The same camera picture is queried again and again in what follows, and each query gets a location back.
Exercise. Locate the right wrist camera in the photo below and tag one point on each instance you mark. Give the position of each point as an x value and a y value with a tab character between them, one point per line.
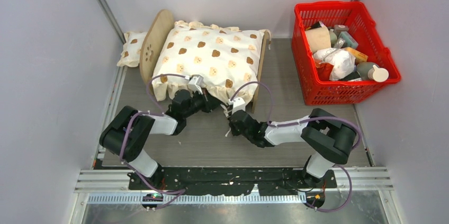
237	104

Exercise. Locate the grey bottle with beige cap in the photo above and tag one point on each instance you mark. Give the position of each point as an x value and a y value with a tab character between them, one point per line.
372	71

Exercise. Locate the white crumpled bag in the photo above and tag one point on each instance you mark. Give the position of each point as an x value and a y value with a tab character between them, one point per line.
333	64

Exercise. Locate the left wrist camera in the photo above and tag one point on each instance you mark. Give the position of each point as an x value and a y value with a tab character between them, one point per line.
195	83

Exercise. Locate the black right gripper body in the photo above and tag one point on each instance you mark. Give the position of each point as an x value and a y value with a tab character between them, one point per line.
236	131

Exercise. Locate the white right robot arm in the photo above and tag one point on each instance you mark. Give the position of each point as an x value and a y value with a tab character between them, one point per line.
331	137

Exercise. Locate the large bear print cushion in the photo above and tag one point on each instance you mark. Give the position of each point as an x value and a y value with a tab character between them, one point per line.
210	59

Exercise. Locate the teal box in basket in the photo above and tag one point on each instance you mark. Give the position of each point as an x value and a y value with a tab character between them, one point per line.
349	41

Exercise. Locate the red plastic basket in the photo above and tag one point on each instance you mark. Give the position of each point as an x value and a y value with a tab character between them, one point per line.
337	16

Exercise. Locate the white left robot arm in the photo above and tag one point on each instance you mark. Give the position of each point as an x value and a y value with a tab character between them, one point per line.
127	134

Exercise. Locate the yellow box in basket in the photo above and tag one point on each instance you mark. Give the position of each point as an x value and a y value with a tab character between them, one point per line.
359	56

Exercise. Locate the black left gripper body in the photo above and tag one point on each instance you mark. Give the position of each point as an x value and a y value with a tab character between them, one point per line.
198	102

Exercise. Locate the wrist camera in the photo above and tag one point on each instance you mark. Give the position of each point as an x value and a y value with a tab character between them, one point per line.
237	104
195	83

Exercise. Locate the wooden pet bed frame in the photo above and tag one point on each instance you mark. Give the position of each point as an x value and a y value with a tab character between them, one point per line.
154	47

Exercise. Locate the small bear print pillow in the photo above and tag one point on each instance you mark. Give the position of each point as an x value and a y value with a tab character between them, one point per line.
130	55

